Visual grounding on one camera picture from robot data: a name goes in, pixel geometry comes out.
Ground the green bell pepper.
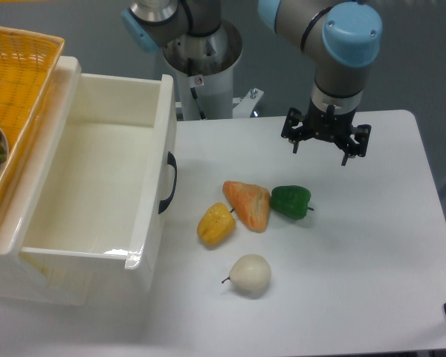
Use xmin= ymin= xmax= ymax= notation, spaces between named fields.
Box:
xmin=270 ymin=185 xmax=311 ymax=220

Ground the yellow woven basket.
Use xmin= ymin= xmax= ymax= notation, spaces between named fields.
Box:
xmin=0 ymin=26 xmax=65 ymax=224

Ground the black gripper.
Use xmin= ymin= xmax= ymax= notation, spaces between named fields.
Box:
xmin=281 ymin=100 xmax=372 ymax=166

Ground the white drawer cabinet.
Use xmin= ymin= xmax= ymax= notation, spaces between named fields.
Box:
xmin=0 ymin=56 xmax=92 ymax=305

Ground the yellow bell pepper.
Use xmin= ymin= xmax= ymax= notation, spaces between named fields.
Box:
xmin=197 ymin=202 xmax=236 ymax=248

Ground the orange bell pepper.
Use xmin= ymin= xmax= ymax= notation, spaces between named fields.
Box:
xmin=222 ymin=181 xmax=270 ymax=233

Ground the black drawer handle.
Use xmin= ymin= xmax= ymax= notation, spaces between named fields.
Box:
xmin=158 ymin=151 xmax=178 ymax=214

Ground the white pear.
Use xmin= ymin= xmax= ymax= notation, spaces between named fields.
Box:
xmin=221 ymin=254 xmax=272 ymax=300

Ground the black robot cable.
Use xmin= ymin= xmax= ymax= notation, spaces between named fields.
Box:
xmin=187 ymin=59 xmax=209 ymax=121

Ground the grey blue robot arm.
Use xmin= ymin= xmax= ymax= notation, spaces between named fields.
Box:
xmin=122 ymin=1 xmax=383 ymax=159

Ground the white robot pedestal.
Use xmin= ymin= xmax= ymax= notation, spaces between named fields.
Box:
xmin=163 ymin=20 xmax=242 ymax=120

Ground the white plastic drawer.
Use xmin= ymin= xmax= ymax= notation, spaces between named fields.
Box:
xmin=22 ymin=74 xmax=177 ymax=292

